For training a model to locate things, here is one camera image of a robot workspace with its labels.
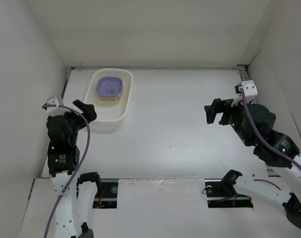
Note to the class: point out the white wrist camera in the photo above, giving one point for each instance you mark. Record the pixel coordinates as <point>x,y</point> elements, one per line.
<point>250,91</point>
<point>53,104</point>

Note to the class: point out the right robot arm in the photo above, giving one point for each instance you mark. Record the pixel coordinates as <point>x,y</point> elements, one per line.
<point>253,123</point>

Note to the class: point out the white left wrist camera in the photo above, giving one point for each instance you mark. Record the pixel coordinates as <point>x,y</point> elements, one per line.
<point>53,104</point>

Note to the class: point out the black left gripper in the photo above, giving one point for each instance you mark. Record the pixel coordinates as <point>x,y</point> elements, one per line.
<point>87,109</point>

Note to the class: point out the purple panda plate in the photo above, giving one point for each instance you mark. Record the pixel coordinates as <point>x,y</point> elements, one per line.
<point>109,87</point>
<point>112,99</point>

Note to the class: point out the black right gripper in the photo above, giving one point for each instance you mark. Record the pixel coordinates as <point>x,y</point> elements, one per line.
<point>219,105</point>

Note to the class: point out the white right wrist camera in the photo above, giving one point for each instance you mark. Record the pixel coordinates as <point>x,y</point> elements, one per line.
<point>250,91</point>

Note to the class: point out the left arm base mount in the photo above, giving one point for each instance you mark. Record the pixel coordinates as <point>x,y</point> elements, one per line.
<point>106,197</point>

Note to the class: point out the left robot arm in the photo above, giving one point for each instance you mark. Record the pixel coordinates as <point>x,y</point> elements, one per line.
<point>74,192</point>

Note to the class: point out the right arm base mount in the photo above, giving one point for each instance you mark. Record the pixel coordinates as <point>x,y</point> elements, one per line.
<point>220,193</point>

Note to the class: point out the white perforated plastic bin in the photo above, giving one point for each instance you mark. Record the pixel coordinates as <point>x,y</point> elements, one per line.
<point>110,115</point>

